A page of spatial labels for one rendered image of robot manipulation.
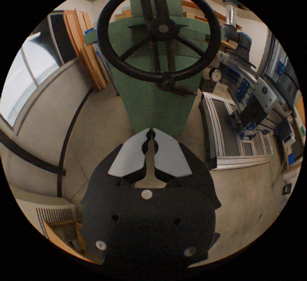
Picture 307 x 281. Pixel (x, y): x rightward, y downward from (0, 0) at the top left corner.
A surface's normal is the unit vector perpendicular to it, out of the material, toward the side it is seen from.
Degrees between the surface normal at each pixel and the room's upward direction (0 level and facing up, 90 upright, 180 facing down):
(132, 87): 90
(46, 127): 90
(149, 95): 90
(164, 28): 90
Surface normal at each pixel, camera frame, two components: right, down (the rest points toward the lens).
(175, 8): 0.01, 0.85
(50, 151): 0.99, -0.10
